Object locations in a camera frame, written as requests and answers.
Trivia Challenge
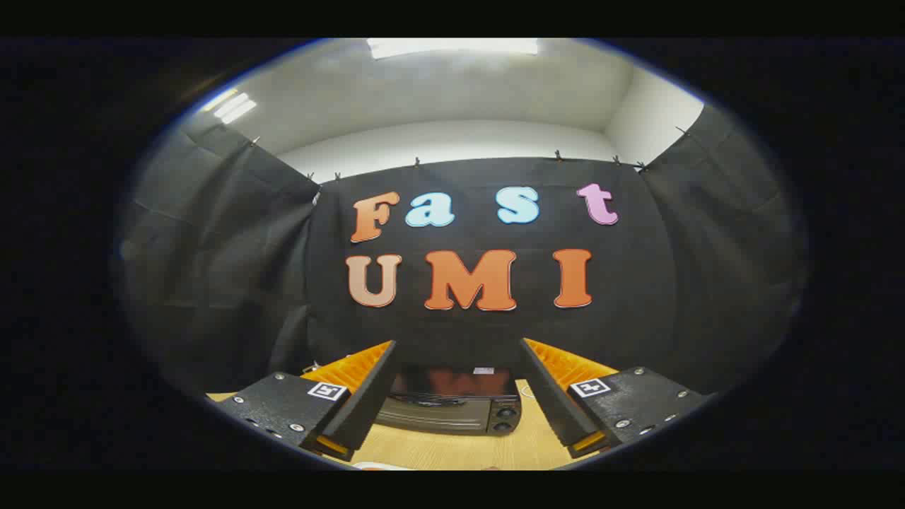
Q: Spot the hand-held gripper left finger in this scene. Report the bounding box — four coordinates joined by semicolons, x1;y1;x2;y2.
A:
205;339;398;464

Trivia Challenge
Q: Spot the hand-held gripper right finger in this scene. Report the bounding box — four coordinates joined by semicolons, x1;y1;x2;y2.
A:
520;337;715;460

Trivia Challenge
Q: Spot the black toaster oven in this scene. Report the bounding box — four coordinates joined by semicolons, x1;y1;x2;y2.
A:
375;364;524;436

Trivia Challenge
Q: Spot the black backdrop cloth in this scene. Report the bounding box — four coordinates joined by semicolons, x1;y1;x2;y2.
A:
117;103;810;397

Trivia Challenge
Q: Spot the small ceiling light panel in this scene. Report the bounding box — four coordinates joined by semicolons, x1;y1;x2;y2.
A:
211;90;258;126

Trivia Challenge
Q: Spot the large ceiling light panel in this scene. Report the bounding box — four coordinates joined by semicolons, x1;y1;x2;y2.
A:
367;38;539;60

